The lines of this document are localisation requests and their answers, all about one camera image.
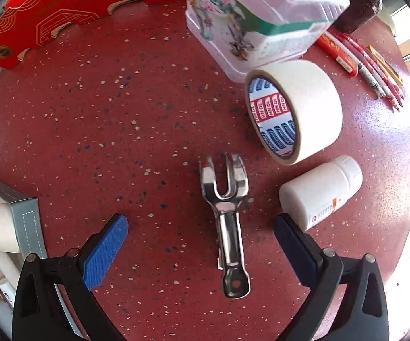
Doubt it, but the white pill bottle red text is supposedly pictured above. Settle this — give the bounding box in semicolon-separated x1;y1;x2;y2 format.
279;155;363;232

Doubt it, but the silver metal clip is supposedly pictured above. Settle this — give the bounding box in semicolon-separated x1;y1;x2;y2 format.
199;153;250;300

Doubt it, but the wide white tape roll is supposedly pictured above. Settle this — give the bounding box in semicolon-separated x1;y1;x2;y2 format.
244;59;343;165

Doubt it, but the white bottle blue label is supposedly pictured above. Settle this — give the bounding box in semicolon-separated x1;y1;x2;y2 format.
0;278;16;308

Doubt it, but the white masking tape roll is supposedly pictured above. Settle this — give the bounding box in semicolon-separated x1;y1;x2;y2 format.
0;202;21;253

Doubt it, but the white tray with grey rim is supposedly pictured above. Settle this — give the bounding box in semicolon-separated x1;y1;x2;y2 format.
0;170;85;340

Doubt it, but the white grey pen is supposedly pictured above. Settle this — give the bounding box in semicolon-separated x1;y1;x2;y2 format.
324;31;386;98

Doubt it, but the red marker pen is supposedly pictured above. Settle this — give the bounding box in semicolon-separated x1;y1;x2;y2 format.
315;34;359;77

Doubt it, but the yellow slim utility knife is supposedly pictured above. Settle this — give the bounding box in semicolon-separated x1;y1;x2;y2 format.
366;45;403;86

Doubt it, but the clear plastic storage box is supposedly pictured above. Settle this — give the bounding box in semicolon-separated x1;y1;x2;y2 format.
186;0;350;83

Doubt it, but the dark brown glass bottle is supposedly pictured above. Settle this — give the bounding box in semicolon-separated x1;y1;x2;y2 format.
332;0;383;34

